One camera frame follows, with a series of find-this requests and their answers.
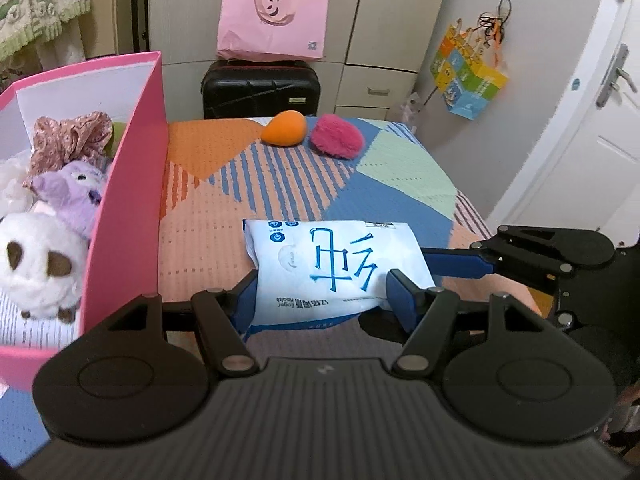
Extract white door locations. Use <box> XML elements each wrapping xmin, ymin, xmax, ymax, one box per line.
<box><xmin>492</xmin><ymin>0</ymin><xmax>640</xmax><ymax>251</ymax></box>

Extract silver door handle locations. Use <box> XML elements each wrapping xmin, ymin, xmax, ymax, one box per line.
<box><xmin>597</xmin><ymin>44</ymin><xmax>632</xmax><ymax>107</ymax></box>

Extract colourful patterned mat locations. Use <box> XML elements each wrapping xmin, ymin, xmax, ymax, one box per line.
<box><xmin>0</xmin><ymin>116</ymin><xmax>546</xmax><ymax>461</ymax></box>

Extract pink cardboard box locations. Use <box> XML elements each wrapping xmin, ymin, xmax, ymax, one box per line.
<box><xmin>0</xmin><ymin>51</ymin><xmax>170</xmax><ymax>393</ymax></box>

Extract orange and black cords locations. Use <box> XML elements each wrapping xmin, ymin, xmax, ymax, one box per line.
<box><xmin>477</xmin><ymin>0</ymin><xmax>513</xmax><ymax>68</ymax></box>

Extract orange makeup sponge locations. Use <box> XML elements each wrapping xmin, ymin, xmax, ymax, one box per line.
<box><xmin>261</xmin><ymin>110</ymin><xmax>307</xmax><ymax>147</ymax></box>

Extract large blue-white tissue packet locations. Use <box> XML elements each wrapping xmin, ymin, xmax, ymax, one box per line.
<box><xmin>242</xmin><ymin>217</ymin><xmax>436</xmax><ymax>336</ymax></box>

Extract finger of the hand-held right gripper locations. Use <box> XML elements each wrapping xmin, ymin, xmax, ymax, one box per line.
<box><xmin>422</xmin><ymin>226</ymin><xmax>616</xmax><ymax>288</ymax></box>

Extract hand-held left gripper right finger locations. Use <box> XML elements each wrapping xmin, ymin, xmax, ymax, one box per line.
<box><xmin>385</xmin><ymin>269</ymin><xmax>538</xmax><ymax>378</ymax></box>

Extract pink tote bag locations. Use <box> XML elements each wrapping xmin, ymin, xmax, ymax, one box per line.
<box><xmin>216</xmin><ymin>0</ymin><xmax>331</xmax><ymax>62</ymax></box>

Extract white wardrobe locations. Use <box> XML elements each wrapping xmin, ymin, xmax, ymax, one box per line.
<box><xmin>145</xmin><ymin>0</ymin><xmax>453</xmax><ymax>123</ymax></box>

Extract fluffy white plush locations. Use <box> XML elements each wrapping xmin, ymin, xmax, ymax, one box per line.
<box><xmin>0</xmin><ymin>152</ymin><xmax>33</xmax><ymax>216</ymax></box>

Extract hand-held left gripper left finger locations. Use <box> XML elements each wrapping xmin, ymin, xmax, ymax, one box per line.
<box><xmin>117</xmin><ymin>270</ymin><xmax>261</xmax><ymax>378</ymax></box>

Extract pink fluffy puff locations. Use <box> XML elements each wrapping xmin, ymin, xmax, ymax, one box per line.
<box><xmin>306</xmin><ymin>113</ymin><xmax>365</xmax><ymax>161</ymax></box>

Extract white plush with brown eyes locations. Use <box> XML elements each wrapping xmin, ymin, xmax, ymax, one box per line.
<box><xmin>0</xmin><ymin>212</ymin><xmax>91</xmax><ymax>322</ymax></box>

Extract black suitcase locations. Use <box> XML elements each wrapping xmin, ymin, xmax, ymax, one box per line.
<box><xmin>201</xmin><ymin>59</ymin><xmax>321</xmax><ymax>120</ymax></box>

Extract colourful paper gift bag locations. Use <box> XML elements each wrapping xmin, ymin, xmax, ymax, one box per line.
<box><xmin>430</xmin><ymin>22</ymin><xmax>510</xmax><ymax>121</ymax></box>

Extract floral fabric scrunchie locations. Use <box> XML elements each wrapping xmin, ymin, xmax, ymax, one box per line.
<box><xmin>30</xmin><ymin>111</ymin><xmax>115</xmax><ymax>176</ymax></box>

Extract purple plush toy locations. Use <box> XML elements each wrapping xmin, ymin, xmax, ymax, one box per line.
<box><xmin>32</xmin><ymin>160</ymin><xmax>108</xmax><ymax>238</ymax></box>

